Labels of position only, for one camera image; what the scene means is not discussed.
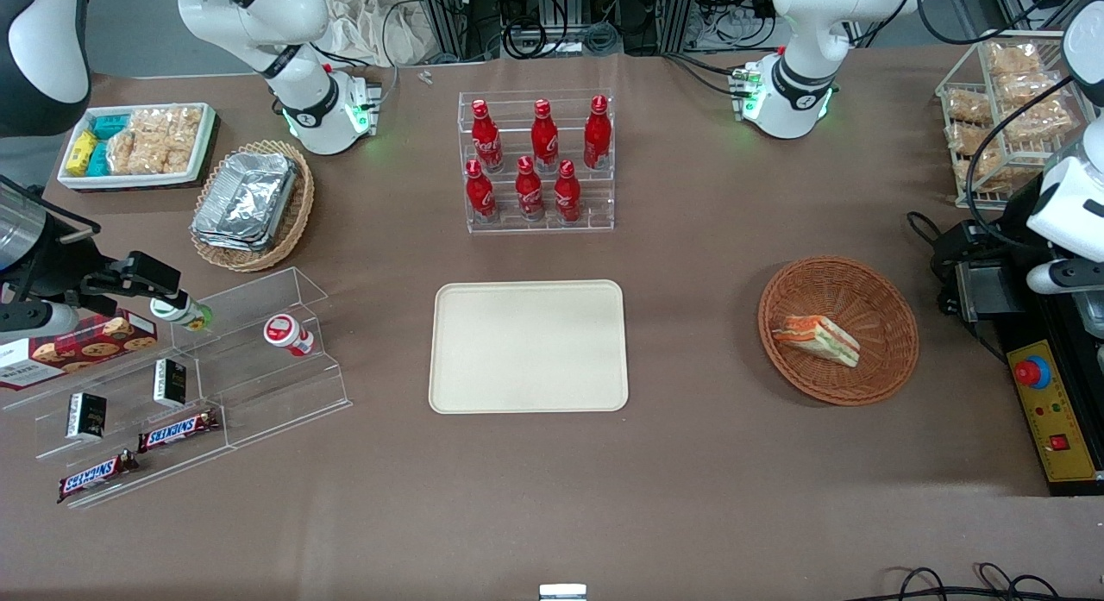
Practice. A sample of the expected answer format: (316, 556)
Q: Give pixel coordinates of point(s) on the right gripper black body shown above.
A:
(53, 258)

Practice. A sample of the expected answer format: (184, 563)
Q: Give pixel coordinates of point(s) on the triangular sandwich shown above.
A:
(819, 338)

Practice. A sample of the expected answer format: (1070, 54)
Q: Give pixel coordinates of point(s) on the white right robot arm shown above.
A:
(285, 23)

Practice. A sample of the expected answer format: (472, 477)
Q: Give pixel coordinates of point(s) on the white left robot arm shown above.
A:
(802, 32)

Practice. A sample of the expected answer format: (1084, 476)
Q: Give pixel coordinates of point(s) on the white snack tray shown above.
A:
(138, 180)

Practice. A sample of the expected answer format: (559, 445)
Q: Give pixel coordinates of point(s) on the light wicker basket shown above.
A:
(297, 213)

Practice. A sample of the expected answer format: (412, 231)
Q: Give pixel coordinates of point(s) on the beige plastic tray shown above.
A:
(528, 347)

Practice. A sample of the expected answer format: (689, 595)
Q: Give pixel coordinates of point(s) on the brown wicker basket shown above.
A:
(880, 308)

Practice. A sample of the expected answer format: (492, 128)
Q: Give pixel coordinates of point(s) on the green capped small bottle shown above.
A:
(177, 312)

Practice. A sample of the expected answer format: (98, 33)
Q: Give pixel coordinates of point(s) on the red cookie box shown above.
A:
(86, 347)

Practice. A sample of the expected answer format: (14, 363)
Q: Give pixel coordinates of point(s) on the small black box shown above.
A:
(170, 383)
(86, 416)

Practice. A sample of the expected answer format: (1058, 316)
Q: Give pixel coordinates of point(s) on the teal snack packet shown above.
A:
(110, 125)
(98, 159)

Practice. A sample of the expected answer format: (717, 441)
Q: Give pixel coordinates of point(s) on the yellow snack packet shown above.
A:
(82, 153)

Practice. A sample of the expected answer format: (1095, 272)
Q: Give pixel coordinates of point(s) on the stack of foil trays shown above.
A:
(246, 200)

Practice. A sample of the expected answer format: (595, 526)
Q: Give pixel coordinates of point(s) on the rice cracker bags pile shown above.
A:
(155, 140)

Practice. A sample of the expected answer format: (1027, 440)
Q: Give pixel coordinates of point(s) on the red capped small bottle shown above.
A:
(285, 334)

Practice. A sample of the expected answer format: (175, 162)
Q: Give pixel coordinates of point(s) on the snickers bar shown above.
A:
(177, 430)
(95, 476)

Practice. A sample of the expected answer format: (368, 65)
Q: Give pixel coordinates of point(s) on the clear acrylic stepped shelf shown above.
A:
(259, 385)

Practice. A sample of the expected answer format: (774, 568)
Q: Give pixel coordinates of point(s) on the beige cloth bag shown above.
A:
(371, 23)

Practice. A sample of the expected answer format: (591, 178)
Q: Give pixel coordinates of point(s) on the red cola bottle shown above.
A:
(529, 191)
(543, 135)
(486, 135)
(567, 194)
(597, 134)
(479, 194)

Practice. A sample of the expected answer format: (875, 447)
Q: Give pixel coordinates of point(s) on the clear acrylic bottle rack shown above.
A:
(595, 200)

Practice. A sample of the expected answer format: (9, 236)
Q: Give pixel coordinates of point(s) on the rice cracker bag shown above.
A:
(1013, 58)
(966, 140)
(1026, 88)
(1035, 122)
(968, 107)
(987, 170)

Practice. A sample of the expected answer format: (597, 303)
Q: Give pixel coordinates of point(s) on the red emergency stop button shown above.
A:
(1031, 372)

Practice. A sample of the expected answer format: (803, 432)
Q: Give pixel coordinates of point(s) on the yellow control panel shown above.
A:
(1052, 411)

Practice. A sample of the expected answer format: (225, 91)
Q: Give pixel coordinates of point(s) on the black cooking appliance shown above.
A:
(1069, 334)

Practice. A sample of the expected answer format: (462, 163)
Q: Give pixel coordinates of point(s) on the steel pan in appliance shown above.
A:
(1095, 312)

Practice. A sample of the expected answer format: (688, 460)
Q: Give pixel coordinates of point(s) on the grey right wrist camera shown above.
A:
(39, 321)

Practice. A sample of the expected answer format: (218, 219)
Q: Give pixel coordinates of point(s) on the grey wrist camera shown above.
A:
(1074, 276)
(39, 321)

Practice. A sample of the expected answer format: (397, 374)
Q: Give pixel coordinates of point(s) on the aluminium frame rack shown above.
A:
(552, 15)

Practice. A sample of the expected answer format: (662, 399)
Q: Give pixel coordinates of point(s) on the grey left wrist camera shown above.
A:
(1074, 276)

